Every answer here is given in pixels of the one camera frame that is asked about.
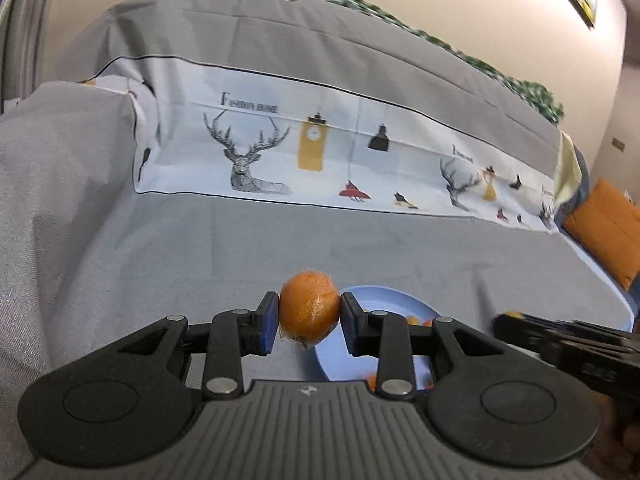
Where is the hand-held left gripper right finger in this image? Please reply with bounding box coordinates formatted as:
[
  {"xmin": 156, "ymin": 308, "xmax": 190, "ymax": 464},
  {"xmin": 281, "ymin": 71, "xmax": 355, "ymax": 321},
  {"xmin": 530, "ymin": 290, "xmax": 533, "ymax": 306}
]
[{"xmin": 340, "ymin": 291, "xmax": 507, "ymax": 402}]

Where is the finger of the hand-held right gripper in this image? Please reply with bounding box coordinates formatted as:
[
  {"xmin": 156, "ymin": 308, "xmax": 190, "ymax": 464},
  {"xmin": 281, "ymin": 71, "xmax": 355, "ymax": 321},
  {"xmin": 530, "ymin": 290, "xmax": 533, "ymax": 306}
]
[{"xmin": 492, "ymin": 312, "xmax": 583, "ymax": 358}]

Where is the light blue plate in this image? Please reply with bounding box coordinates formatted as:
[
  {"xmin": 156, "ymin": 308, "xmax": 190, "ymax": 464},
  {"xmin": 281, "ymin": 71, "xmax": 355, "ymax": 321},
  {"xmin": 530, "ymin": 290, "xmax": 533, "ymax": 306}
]
[{"xmin": 314, "ymin": 285, "xmax": 443, "ymax": 394}]

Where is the plastic-wrapped orange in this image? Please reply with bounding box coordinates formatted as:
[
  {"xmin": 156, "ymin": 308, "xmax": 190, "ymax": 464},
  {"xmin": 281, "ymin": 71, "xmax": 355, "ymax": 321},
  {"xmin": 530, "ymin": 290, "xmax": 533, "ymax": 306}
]
[{"xmin": 278, "ymin": 270, "xmax": 342, "ymax": 350}]

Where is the deer printed white cloth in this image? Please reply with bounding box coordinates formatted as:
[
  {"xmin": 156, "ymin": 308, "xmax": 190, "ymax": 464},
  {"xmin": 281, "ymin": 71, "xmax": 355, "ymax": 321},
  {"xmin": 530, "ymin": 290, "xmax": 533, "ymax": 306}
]
[{"xmin": 82, "ymin": 52, "xmax": 561, "ymax": 233}]

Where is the grey printed sofa cover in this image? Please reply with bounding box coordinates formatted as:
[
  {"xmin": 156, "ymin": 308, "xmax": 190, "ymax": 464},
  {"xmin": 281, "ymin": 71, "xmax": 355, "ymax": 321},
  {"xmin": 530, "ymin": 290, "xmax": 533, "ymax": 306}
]
[{"xmin": 0, "ymin": 0, "xmax": 640, "ymax": 480}]

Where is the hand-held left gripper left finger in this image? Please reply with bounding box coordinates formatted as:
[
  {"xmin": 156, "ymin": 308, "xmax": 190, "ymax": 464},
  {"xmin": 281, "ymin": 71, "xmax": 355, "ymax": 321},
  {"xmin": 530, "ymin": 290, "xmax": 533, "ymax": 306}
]
[{"xmin": 113, "ymin": 291, "xmax": 280, "ymax": 402}]

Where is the pale yellow cloth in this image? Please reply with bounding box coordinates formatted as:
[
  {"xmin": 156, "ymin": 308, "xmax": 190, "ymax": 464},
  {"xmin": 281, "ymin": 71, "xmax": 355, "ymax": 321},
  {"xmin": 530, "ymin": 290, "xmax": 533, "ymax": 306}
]
[{"xmin": 553, "ymin": 130, "xmax": 582, "ymax": 206}]

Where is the orange cushion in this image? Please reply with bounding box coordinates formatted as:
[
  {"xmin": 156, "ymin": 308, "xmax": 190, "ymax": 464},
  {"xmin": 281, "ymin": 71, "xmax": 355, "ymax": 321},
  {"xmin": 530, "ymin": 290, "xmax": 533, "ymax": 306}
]
[{"xmin": 562, "ymin": 179, "xmax": 640, "ymax": 292}]

